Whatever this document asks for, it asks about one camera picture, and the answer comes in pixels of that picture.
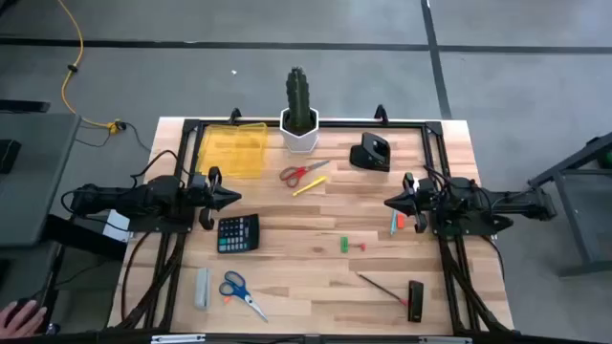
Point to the white box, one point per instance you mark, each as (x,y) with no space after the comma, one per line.
(115,227)

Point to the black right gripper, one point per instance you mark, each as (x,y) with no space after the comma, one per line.
(421,200)

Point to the small orange cap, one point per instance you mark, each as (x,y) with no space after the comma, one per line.
(227,300)

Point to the yellow highlighter pen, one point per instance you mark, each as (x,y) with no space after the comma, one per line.
(311,186)

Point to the black aluminium table frame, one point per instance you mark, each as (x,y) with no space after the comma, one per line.
(358,123)

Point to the grey eraser block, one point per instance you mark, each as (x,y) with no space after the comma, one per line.
(202,289)

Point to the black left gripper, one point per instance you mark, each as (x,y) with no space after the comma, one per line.
(206,196)

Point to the small green sharpener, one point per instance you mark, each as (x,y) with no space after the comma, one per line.
(344,244)

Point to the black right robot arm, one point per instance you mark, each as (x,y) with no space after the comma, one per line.
(478,203)

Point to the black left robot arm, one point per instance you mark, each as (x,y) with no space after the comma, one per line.
(143,198)

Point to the black box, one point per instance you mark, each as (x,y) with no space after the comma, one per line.
(8,155)

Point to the grey desk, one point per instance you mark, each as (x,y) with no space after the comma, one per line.
(33,191)

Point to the dark metal side table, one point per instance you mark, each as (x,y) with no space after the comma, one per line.
(574,210)

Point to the person's hand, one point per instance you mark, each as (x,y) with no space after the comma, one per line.
(21,322)

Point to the black hole punch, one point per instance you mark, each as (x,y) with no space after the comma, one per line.
(370,153)

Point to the silver metal bracket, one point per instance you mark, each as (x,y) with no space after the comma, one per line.
(444,340)
(177,339)

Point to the yellow transparent pencil pouch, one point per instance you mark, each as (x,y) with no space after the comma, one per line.
(234,153)

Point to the white hexagonal plant pot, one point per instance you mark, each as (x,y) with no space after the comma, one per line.
(299,143)

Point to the small red eraser cap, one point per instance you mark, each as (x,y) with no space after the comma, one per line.
(363,247)

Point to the black stapler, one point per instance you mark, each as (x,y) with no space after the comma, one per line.
(415,301)

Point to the green cactus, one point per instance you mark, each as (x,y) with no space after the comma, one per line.
(297,100)

